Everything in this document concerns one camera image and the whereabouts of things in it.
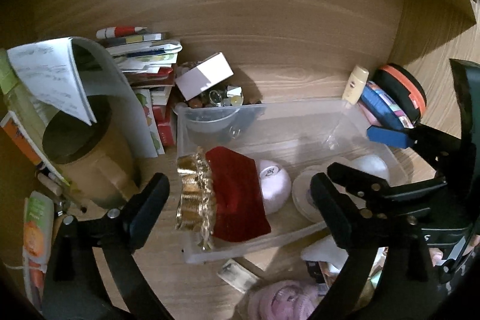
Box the blue patchwork pencil pouch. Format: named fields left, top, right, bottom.
left=360, top=80, right=413, bottom=131

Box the black orange zipper case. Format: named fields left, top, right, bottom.
left=373, top=63, right=427, bottom=125

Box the cream lotion bottle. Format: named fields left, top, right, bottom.
left=342, top=65, right=369, bottom=105

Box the white round lid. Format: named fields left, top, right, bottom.
left=291, top=165, right=327, bottom=223

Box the pink knitted cloth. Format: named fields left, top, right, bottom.
left=247, top=280, right=319, bottom=320

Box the clear plastic storage bin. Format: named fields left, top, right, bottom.
left=176, top=99, right=408, bottom=264

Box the small foil packet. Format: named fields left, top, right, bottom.
left=217, top=259, right=260, bottom=293

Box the gold ribbon bow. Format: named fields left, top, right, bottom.
left=176, top=147, right=216, bottom=251

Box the glass bowl of trinkets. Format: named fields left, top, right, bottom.
left=173, top=84, right=265, bottom=138

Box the orange booklet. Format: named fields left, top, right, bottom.
left=1, top=110, right=43, bottom=166

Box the white cardboard box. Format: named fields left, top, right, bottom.
left=175, top=52, right=233, bottom=101

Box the open white booklet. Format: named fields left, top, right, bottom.
left=7, top=37, right=157, bottom=158

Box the stack of books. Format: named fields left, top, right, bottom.
left=98, top=32, right=182, bottom=155

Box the red white marker pen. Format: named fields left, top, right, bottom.
left=96, top=26, right=147, bottom=40

